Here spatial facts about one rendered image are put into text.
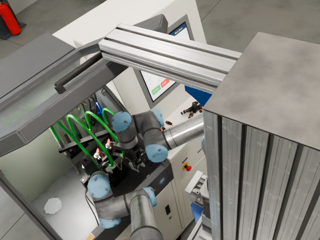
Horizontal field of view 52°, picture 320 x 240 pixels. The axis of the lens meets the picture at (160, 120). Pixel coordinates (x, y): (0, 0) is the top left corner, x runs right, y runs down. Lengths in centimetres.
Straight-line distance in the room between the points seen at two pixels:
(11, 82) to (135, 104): 63
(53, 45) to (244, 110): 145
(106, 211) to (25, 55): 102
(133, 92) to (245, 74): 119
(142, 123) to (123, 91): 52
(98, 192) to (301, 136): 80
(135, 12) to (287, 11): 317
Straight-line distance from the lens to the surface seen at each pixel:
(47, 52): 185
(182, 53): 70
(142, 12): 184
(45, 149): 193
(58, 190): 207
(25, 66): 181
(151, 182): 178
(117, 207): 121
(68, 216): 196
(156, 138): 116
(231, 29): 442
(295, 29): 445
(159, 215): 209
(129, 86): 175
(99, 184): 118
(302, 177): 60
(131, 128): 124
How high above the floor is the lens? 244
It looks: 47 degrees down
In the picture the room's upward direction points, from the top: 13 degrees counter-clockwise
